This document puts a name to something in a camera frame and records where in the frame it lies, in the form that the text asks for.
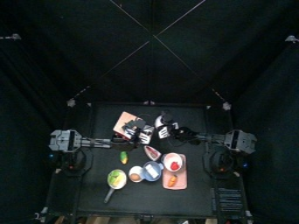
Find yellow green toy corn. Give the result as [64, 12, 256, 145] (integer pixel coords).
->
[119, 150, 129, 165]

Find grey blue toy pot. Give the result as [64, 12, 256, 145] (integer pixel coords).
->
[140, 160, 164, 183]

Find pink toy bowl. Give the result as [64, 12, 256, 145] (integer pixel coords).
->
[160, 152, 184, 173]

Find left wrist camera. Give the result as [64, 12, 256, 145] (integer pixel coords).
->
[121, 117, 147, 133]

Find pink serving tray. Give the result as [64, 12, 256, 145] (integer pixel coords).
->
[161, 153, 190, 191]

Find orange toy carrot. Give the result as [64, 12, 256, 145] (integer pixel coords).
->
[167, 174, 179, 188]

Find white text label sticker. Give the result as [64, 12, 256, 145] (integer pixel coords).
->
[215, 186, 246, 214]

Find red toy steak slice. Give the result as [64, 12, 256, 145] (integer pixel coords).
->
[143, 144, 163, 162]

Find small white plate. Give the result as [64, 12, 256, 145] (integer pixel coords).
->
[127, 165, 145, 184]

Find green toy vegetable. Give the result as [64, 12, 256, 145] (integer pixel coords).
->
[108, 171, 125, 186]

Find white toy butter block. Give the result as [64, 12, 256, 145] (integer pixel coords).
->
[144, 166, 160, 179]

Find red toy pepper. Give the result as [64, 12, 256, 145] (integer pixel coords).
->
[170, 161, 183, 172]

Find thin diagonal brace wire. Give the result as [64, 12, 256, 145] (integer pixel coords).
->
[71, 0, 207, 102]
[107, 0, 228, 103]

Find red wooden toy box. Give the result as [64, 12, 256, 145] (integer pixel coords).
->
[112, 111, 147, 141]

